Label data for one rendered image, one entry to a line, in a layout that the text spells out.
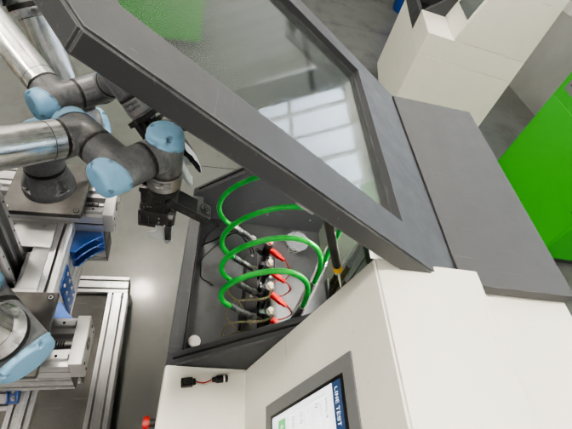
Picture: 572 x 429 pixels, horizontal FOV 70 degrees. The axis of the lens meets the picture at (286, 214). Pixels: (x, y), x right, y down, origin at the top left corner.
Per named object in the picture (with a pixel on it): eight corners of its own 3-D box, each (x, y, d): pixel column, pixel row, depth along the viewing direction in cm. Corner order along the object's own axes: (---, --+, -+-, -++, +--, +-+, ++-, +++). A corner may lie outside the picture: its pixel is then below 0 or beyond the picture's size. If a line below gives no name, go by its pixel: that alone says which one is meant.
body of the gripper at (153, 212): (144, 204, 101) (144, 168, 93) (180, 208, 103) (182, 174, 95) (138, 227, 96) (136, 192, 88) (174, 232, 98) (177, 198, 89)
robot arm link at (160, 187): (184, 161, 91) (179, 186, 86) (183, 175, 95) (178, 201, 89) (150, 155, 90) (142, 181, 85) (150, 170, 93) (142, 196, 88)
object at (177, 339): (190, 221, 167) (192, 195, 155) (201, 223, 168) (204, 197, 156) (165, 374, 126) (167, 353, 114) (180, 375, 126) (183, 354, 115)
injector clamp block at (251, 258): (239, 276, 151) (247, 251, 140) (265, 278, 153) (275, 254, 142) (235, 367, 128) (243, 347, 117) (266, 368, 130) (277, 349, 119)
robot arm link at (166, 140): (133, 126, 78) (168, 112, 84) (134, 168, 86) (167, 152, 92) (160, 148, 76) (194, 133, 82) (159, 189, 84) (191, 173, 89)
